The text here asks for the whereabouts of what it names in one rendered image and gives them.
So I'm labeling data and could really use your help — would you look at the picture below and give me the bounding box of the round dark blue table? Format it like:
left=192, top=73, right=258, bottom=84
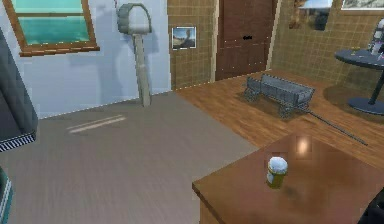
left=334, top=48, right=384, bottom=116

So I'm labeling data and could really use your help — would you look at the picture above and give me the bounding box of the small framed wall picture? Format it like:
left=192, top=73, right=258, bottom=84
left=171, top=26, right=198, bottom=51

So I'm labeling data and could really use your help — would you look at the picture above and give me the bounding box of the wooden framed window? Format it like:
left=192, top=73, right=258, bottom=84
left=2, top=0, right=101, bottom=57

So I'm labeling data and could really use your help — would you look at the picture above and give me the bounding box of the white framed wall picture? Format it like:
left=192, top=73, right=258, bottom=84
left=340, top=0, right=384, bottom=11

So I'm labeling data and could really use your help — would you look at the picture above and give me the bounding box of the dark grey fridge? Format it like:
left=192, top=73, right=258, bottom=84
left=0, top=28, right=39, bottom=153

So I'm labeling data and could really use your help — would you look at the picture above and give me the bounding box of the grey toy wagon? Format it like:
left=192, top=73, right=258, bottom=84
left=243, top=73, right=369, bottom=147

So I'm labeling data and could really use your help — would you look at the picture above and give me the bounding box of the yellow jar with white lid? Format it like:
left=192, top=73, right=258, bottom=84
left=266, top=156, right=289, bottom=190

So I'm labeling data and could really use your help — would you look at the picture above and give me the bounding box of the teal white cabinet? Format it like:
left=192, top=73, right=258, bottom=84
left=0, top=166, right=14, bottom=224

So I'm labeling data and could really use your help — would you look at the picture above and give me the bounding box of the brown wooden table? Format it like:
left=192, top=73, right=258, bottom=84
left=192, top=132, right=384, bottom=224

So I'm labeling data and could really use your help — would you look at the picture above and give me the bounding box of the dark brown room door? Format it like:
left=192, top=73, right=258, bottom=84
left=215, top=0, right=279, bottom=82

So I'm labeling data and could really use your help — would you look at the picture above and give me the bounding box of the black chair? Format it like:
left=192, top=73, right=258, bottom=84
left=357, top=189, right=384, bottom=224

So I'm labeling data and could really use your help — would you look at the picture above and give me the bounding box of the framed wall mirror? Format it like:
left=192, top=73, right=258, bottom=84
left=289, top=0, right=334, bottom=32

